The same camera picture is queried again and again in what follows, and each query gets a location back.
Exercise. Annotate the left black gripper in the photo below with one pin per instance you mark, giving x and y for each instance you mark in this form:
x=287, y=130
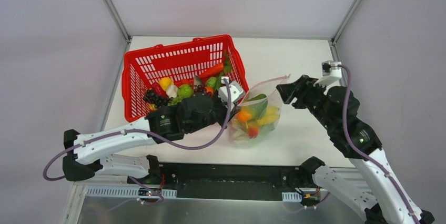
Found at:
x=219, y=110

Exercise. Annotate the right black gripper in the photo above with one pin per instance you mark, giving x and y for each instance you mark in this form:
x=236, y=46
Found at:
x=301, y=91

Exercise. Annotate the yellow banana toy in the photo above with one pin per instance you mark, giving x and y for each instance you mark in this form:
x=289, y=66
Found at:
x=272, y=114

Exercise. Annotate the green orange mango toy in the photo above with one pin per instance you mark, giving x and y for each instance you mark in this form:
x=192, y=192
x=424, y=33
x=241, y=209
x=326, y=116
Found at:
x=258, y=108

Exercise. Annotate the clear zip top bag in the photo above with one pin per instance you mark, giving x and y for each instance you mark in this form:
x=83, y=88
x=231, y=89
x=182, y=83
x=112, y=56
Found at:
x=267, y=87

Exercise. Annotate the orange tangerine toy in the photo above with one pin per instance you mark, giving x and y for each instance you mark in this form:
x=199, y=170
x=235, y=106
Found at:
x=244, y=116

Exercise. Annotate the green napa cabbage toy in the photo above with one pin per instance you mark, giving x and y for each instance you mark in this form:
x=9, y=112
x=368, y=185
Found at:
x=240, y=136

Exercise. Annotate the red peach toy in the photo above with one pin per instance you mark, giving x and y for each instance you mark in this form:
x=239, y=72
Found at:
x=253, y=132

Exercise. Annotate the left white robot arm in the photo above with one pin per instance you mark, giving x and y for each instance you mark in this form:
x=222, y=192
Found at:
x=98, y=153

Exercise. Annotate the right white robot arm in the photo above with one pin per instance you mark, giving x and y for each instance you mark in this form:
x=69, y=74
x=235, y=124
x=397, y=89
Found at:
x=387, y=201

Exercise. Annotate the small dark grape bunch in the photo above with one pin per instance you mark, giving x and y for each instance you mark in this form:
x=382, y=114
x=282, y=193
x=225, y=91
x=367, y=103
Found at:
x=200, y=89

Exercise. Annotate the light green round vegetable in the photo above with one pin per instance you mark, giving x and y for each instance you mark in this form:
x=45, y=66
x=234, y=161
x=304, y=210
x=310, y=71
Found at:
x=185, y=91

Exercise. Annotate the white mushroom toy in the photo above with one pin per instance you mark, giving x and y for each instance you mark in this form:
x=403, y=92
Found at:
x=171, y=91

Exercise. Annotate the yellow pear toy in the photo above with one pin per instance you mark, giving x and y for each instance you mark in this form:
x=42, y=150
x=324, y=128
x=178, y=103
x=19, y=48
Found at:
x=165, y=83

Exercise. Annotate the orange carrot toy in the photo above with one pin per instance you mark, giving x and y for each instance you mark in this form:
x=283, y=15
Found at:
x=216, y=69

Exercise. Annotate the dark red pepper toy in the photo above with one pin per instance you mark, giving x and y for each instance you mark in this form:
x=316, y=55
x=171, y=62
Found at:
x=159, y=90

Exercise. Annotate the dark purple grape bunch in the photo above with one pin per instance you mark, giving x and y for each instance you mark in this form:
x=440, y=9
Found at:
x=155, y=99

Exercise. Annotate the red plastic shopping basket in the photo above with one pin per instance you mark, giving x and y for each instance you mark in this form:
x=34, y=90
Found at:
x=178, y=61

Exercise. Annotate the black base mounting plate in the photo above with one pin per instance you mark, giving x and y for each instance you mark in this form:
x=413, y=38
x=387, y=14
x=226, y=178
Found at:
x=233, y=182

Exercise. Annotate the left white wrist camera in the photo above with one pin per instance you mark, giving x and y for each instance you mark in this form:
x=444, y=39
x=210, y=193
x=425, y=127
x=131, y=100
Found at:
x=230, y=92

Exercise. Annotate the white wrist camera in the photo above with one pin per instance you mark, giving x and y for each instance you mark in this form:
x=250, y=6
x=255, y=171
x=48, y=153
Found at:
x=230, y=92
x=331, y=73

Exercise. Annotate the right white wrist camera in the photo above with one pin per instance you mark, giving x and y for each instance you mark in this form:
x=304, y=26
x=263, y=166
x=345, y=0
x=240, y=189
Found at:
x=331, y=73

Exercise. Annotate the right aluminium frame post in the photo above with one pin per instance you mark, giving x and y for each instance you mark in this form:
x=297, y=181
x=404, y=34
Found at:
x=349, y=15

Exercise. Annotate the aluminium frame post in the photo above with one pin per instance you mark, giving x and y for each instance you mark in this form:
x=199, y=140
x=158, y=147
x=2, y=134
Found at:
x=349, y=15
x=117, y=20

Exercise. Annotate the left aluminium frame post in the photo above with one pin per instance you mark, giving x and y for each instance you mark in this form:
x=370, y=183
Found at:
x=117, y=20

